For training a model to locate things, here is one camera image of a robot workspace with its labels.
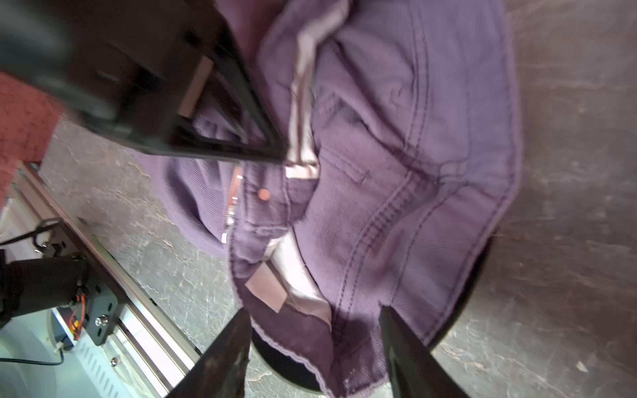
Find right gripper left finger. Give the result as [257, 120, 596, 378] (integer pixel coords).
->
[167, 308, 252, 398]

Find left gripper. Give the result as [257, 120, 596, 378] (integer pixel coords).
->
[1, 1, 287, 164]

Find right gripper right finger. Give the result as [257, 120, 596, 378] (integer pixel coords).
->
[379, 307, 468, 398]

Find purple trousers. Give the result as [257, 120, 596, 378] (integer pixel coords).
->
[139, 1, 522, 397]

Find aluminium front rail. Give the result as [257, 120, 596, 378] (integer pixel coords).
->
[1, 165, 198, 397]

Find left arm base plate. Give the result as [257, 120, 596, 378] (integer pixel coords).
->
[31, 219, 127, 346]

